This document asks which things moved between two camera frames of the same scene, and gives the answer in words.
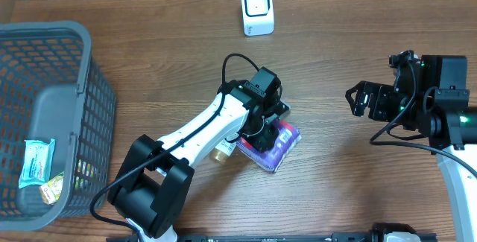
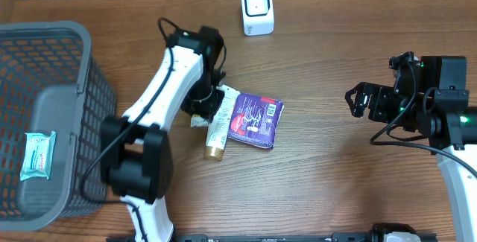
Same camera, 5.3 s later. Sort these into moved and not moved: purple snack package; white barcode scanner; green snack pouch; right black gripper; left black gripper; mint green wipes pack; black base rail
Moved: purple snack package; green snack pouch; left black gripper; mint green wipes pack
Not moved: black base rail; right black gripper; white barcode scanner
